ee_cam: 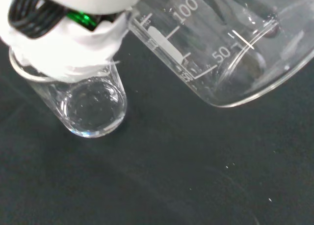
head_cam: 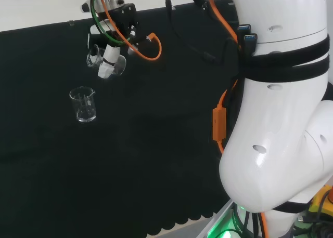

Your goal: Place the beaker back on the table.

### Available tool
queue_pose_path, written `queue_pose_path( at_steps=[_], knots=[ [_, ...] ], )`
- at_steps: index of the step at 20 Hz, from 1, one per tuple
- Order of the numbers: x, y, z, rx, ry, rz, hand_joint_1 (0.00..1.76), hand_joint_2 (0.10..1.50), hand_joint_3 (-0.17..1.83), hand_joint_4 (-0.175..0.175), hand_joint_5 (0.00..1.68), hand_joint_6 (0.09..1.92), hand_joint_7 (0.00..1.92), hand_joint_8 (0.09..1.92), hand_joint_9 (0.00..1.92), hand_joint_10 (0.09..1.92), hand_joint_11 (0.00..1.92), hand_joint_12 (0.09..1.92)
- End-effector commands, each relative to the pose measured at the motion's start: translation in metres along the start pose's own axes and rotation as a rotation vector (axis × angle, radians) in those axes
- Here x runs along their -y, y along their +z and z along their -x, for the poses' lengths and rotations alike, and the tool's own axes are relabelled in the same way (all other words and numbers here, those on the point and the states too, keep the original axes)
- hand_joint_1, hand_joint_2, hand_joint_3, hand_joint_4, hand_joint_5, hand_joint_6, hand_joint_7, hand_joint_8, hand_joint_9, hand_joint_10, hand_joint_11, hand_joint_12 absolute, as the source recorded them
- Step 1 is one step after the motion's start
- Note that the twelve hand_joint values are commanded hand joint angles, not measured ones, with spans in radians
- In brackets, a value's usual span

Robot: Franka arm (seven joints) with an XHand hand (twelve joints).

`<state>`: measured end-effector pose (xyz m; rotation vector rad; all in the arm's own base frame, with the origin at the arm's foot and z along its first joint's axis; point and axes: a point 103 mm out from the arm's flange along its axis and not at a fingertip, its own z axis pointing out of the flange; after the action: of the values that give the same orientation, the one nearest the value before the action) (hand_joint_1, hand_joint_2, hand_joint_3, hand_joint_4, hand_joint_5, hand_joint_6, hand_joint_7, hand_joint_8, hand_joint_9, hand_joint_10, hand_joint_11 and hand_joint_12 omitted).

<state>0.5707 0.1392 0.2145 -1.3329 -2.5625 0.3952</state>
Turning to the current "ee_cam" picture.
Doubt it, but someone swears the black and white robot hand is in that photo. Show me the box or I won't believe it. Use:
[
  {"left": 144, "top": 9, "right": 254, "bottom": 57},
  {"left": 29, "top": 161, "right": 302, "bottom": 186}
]
[{"left": 0, "top": 0, "right": 145, "bottom": 83}]

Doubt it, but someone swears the plain clear glass beaker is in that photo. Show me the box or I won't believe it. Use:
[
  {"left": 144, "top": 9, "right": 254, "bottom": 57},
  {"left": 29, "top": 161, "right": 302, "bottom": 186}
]
[{"left": 9, "top": 50, "right": 128, "bottom": 139}]

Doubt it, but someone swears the black table cloth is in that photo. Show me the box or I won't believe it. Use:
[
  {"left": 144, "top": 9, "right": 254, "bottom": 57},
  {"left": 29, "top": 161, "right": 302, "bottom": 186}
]
[{"left": 0, "top": 29, "right": 314, "bottom": 225}]

